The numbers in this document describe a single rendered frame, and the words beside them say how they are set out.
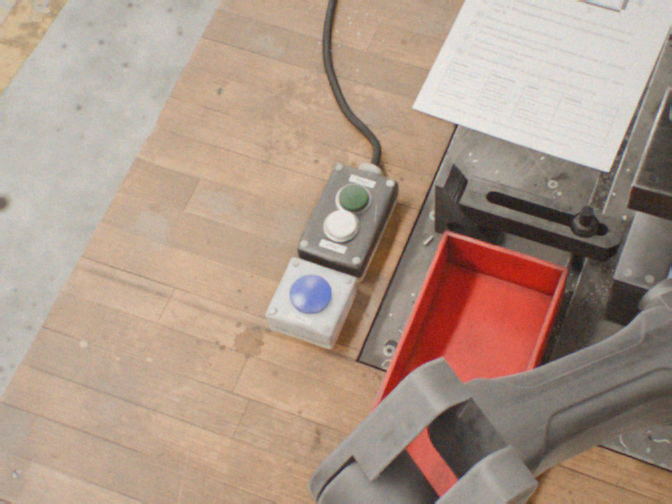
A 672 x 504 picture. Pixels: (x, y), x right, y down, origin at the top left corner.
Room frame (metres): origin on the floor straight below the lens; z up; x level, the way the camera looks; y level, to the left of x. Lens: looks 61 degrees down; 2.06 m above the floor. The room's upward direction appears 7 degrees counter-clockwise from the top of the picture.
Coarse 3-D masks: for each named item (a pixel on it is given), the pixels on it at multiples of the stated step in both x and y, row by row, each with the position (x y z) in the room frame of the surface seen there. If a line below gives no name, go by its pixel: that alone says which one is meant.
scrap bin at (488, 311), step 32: (448, 256) 0.60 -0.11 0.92; (480, 256) 0.59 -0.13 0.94; (512, 256) 0.57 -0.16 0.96; (448, 288) 0.57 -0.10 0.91; (480, 288) 0.57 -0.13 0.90; (512, 288) 0.57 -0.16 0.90; (544, 288) 0.56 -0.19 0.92; (416, 320) 0.53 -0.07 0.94; (448, 320) 0.54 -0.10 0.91; (480, 320) 0.54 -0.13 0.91; (512, 320) 0.53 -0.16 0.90; (544, 320) 0.53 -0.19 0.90; (416, 352) 0.51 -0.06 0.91; (448, 352) 0.51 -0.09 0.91; (480, 352) 0.50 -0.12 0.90; (512, 352) 0.50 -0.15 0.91; (544, 352) 0.50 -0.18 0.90; (384, 384) 0.46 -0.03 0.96; (416, 448) 0.42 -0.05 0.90; (448, 480) 0.38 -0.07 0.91
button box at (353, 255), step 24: (336, 0) 0.94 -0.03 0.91; (336, 96) 0.81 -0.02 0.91; (336, 168) 0.71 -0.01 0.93; (360, 168) 0.71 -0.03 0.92; (336, 192) 0.68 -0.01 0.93; (384, 192) 0.67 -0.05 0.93; (312, 216) 0.66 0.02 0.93; (360, 216) 0.65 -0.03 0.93; (384, 216) 0.65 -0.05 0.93; (312, 240) 0.63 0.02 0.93; (336, 240) 0.63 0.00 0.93; (360, 240) 0.62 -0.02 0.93; (336, 264) 0.60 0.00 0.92; (360, 264) 0.60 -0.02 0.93
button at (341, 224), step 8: (336, 216) 0.65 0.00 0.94; (344, 216) 0.65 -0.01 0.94; (352, 216) 0.65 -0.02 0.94; (328, 224) 0.64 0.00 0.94; (336, 224) 0.64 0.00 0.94; (344, 224) 0.64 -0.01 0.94; (352, 224) 0.64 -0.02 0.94; (328, 232) 0.64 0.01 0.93; (336, 232) 0.63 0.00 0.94; (344, 232) 0.63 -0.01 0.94; (352, 232) 0.63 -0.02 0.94
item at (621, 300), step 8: (616, 288) 0.52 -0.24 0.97; (624, 288) 0.52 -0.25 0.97; (616, 296) 0.52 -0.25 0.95; (624, 296) 0.52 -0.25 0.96; (632, 296) 0.51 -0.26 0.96; (640, 296) 0.51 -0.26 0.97; (608, 304) 0.52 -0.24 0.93; (616, 304) 0.52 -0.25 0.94; (624, 304) 0.52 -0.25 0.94; (632, 304) 0.51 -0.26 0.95; (608, 312) 0.52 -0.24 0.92; (616, 312) 0.52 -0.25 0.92; (624, 312) 0.52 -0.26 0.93; (632, 312) 0.51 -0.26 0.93; (640, 312) 0.51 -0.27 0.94; (608, 320) 0.52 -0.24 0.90; (616, 320) 0.52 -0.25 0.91; (624, 320) 0.51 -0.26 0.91; (632, 320) 0.51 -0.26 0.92
